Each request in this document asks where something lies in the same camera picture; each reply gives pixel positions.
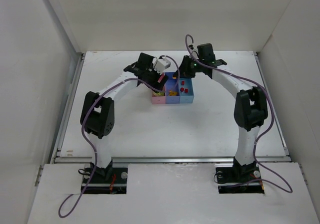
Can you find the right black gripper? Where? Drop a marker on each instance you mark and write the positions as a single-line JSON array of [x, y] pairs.
[[186, 71]]

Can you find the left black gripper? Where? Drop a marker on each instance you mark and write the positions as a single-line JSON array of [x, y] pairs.
[[157, 79]]

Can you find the rounded light green lego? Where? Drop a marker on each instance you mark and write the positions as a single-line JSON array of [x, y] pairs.
[[158, 94]]

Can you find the yellow lego brick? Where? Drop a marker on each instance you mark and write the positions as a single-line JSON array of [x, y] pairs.
[[172, 93]]

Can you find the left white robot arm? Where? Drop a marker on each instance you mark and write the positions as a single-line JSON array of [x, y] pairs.
[[98, 114]]

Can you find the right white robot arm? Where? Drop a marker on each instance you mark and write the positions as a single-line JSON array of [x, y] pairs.
[[250, 110]]

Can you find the pink container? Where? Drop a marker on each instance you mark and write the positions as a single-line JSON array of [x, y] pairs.
[[160, 100]]

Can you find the dark blue container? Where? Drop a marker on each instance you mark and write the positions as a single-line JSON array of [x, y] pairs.
[[171, 85]]

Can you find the light blue container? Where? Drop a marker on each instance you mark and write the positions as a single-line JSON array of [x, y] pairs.
[[186, 98]]

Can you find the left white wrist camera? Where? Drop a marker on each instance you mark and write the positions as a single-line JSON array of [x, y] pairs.
[[161, 64]]

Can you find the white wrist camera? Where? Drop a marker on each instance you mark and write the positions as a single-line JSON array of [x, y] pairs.
[[161, 64], [192, 48]]

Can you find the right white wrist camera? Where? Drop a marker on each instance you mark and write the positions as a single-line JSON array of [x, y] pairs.
[[192, 48]]

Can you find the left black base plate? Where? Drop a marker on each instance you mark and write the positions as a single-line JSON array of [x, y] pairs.
[[112, 181]]

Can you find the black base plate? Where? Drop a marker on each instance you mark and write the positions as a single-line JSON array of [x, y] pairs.
[[230, 181], [112, 181]]

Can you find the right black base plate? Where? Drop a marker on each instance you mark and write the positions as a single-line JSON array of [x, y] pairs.
[[230, 181]]

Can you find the aluminium front rail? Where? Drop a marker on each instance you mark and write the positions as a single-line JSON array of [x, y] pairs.
[[64, 160]]

